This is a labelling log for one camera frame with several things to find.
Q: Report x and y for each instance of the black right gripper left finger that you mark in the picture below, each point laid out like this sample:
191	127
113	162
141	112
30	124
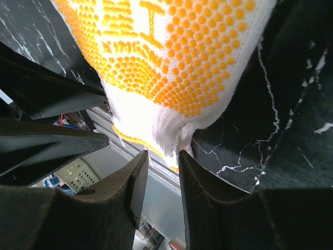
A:
104	215

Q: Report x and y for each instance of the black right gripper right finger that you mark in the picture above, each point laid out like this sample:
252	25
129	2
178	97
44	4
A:
217	215

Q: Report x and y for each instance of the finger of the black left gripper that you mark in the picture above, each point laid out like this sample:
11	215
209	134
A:
41	93
32	151

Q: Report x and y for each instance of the orange dotted work glove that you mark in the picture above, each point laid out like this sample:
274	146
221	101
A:
168	68

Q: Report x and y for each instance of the aluminium front rail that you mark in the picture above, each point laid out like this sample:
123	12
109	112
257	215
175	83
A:
102	121

